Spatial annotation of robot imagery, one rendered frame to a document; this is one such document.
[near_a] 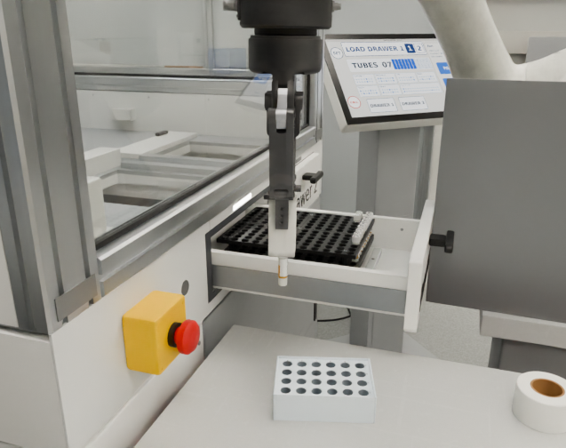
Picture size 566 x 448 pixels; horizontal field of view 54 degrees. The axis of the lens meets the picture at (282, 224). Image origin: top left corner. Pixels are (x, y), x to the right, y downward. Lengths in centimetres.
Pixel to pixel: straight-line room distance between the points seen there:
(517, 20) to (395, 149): 268
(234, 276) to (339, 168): 173
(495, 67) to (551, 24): 330
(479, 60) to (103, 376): 81
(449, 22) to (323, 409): 67
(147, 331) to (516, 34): 392
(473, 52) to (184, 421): 77
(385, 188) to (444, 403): 115
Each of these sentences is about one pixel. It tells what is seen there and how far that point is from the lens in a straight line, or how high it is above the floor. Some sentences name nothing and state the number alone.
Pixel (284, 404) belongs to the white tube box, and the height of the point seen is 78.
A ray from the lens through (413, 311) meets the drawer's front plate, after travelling 77.
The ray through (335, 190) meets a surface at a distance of 255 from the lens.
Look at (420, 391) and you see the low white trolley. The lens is 78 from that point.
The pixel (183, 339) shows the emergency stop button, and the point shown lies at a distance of 64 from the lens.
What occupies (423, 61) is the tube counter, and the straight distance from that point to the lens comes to 185.
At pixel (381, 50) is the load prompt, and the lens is 180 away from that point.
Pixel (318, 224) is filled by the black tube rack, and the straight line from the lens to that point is 94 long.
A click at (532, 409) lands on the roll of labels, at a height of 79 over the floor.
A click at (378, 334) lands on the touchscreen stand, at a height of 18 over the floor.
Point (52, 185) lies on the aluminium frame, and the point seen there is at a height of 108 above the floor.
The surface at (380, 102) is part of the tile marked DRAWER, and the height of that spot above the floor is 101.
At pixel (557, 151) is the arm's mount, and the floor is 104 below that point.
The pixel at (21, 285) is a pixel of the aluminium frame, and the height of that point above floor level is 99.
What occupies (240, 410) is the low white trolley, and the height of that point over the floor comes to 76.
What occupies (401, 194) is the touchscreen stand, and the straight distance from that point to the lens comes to 187.
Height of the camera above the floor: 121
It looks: 19 degrees down
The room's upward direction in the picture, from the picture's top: straight up
